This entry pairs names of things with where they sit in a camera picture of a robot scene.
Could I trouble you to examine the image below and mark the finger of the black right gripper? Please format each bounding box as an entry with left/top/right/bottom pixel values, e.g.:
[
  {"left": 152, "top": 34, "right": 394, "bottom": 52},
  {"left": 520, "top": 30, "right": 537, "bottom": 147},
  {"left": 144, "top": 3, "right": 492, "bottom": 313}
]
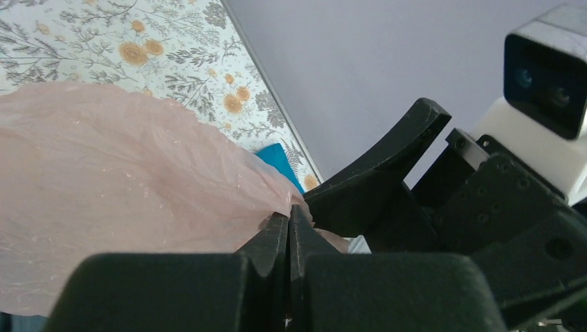
[{"left": 304, "top": 98, "right": 452, "bottom": 237}]

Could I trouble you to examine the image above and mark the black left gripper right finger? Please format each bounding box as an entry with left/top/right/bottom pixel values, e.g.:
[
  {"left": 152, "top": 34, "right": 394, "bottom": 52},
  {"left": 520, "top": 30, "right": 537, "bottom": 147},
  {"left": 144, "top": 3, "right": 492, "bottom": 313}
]
[{"left": 289, "top": 205, "right": 342, "bottom": 331}]

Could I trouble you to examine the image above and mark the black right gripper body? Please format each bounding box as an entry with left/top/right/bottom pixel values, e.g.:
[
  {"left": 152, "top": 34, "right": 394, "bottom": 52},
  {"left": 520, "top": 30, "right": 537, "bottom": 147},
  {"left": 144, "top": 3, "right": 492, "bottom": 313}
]
[{"left": 365, "top": 129, "right": 586, "bottom": 330}]

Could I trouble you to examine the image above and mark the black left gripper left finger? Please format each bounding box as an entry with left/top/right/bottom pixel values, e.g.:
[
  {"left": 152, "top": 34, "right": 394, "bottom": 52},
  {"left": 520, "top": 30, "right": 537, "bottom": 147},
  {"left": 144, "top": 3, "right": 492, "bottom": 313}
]
[{"left": 237, "top": 213, "right": 289, "bottom": 331}]

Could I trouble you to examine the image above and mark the pink plastic trash bag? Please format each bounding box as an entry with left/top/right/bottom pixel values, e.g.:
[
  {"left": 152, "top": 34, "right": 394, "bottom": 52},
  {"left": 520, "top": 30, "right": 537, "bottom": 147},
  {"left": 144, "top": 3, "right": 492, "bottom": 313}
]
[{"left": 0, "top": 81, "right": 350, "bottom": 318}]

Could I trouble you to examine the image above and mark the bright blue cloth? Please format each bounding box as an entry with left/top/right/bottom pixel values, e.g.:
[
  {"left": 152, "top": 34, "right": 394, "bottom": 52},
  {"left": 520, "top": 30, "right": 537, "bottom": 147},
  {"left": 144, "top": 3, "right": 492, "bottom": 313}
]
[{"left": 255, "top": 143, "right": 305, "bottom": 194}]

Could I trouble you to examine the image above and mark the floral table mat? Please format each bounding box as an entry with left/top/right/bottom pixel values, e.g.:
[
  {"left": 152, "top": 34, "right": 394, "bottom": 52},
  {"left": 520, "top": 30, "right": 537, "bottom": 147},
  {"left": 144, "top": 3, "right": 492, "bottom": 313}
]
[{"left": 1, "top": 1, "right": 322, "bottom": 191}]

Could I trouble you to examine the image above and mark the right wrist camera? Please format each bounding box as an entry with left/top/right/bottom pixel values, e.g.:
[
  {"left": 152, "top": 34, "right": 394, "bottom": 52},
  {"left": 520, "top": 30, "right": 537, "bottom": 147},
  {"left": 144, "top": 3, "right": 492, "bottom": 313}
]
[{"left": 471, "top": 3, "right": 586, "bottom": 206}]

